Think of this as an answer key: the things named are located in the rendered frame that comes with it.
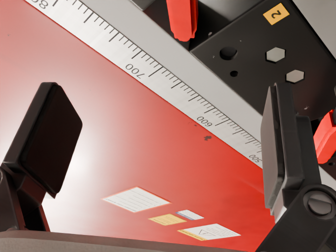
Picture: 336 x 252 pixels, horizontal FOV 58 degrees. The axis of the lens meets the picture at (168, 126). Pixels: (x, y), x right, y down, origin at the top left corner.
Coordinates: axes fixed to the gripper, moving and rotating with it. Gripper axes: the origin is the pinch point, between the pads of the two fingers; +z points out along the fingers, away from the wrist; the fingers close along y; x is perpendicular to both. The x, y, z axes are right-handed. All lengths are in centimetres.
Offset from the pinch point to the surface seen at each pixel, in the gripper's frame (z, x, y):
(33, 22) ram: 12.8, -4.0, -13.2
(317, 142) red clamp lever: 9.5, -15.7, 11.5
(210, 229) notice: 13, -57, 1
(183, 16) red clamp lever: 8.7, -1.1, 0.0
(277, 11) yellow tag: 12.6, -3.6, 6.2
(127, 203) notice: 12.8, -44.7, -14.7
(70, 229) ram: 13, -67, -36
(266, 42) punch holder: 12.6, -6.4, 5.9
